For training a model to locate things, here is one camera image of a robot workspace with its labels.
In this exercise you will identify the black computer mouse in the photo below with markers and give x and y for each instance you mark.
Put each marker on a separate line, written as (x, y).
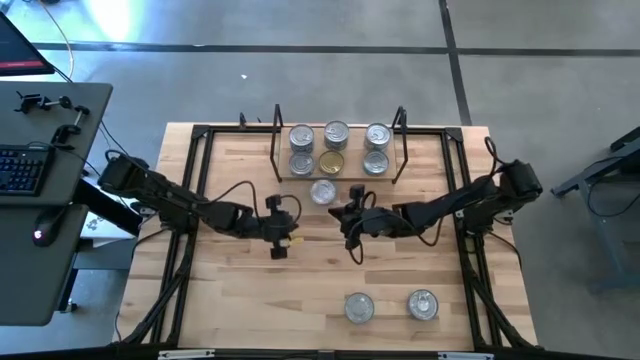
(47, 227)

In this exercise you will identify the dark blue skipjack tuna can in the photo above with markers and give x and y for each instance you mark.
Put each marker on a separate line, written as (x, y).
(301, 163)
(301, 137)
(323, 192)

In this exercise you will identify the dark grey desk top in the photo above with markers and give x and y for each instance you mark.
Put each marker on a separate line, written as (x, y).
(30, 290)
(100, 92)

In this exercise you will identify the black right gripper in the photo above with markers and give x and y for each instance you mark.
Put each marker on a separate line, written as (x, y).
(352, 235)

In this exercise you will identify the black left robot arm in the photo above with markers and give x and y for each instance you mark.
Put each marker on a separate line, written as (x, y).
(165, 197)

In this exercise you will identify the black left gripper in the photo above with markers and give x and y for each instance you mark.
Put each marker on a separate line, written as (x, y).
(257, 225)

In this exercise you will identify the black aluminium table frame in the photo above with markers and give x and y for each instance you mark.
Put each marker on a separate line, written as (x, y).
(235, 129)

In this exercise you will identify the black desk clamp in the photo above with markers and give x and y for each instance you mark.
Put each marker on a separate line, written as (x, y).
(64, 134)
(31, 101)

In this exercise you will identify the white bracket strip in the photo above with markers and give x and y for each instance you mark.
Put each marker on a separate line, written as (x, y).
(465, 356)
(186, 354)

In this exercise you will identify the blue grey metal desk frame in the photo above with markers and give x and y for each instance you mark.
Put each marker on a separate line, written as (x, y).
(615, 235)

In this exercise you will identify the light blue yellowfin tuna can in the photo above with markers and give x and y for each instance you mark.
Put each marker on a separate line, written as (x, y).
(376, 162)
(359, 308)
(378, 136)

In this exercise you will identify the black keyboard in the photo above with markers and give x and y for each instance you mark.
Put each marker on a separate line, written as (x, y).
(22, 170)

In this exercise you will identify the green tuna can gold lid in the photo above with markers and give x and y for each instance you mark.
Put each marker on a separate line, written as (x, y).
(331, 162)

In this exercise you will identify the black desk monitor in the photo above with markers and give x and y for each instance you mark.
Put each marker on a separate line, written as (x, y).
(20, 50)

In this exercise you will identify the green tuna can silver lid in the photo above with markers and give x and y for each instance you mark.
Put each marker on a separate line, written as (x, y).
(422, 304)
(336, 134)

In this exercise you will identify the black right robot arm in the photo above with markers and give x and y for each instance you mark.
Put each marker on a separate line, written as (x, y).
(450, 205)

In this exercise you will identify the small yellow tape tag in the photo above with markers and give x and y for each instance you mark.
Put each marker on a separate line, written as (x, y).
(296, 241)

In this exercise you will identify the white box with logo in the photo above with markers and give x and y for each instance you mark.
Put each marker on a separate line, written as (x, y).
(100, 227)

